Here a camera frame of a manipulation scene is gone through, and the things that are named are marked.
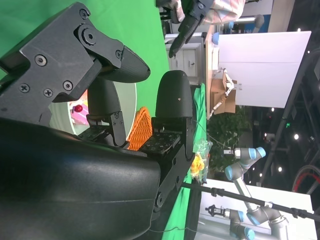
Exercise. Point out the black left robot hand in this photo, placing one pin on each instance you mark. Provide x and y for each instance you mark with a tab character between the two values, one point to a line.
187	27

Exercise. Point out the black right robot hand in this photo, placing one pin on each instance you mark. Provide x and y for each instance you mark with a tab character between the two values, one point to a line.
62	187

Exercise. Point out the pale grey-green bowl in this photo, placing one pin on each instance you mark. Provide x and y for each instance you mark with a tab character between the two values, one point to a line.
127	100

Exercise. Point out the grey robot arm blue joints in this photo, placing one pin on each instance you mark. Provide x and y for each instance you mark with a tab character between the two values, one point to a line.
245	155
235	217

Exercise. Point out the small white jointed arm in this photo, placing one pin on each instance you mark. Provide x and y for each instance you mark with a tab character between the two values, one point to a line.
228	82

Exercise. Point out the pink cake block with cherry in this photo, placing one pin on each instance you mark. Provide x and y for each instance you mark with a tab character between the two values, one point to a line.
80	117

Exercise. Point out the orange wicker basket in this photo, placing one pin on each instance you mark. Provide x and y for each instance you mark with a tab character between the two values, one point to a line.
141	122

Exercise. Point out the white cabinet with drawers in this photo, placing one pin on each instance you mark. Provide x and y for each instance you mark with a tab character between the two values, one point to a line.
190	60

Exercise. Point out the light wooden desk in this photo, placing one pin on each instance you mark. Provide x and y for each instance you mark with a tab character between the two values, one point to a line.
209	62

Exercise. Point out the person in striped shirt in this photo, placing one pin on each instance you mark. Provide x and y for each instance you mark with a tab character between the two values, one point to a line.
225	10

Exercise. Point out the green tablecloth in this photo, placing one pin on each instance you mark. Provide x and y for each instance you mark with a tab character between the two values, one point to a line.
125	20

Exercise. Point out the brown cardboard box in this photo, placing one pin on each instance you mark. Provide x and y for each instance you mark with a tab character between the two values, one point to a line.
217	87

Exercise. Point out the green cloth-covered table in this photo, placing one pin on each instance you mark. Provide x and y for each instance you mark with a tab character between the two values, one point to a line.
200	112

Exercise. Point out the white partition board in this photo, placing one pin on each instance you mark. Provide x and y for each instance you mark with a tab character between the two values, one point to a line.
262	75

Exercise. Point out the black metal truss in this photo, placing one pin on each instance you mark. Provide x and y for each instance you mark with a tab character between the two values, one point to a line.
295	95

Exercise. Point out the clear bag with yellow items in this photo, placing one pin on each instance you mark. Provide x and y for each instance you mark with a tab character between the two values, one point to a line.
197	162

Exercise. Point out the black tripod pole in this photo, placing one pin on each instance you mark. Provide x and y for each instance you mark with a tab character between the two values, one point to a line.
237	196

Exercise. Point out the green leafy plant wall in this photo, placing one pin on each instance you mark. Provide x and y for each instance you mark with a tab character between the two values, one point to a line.
225	130

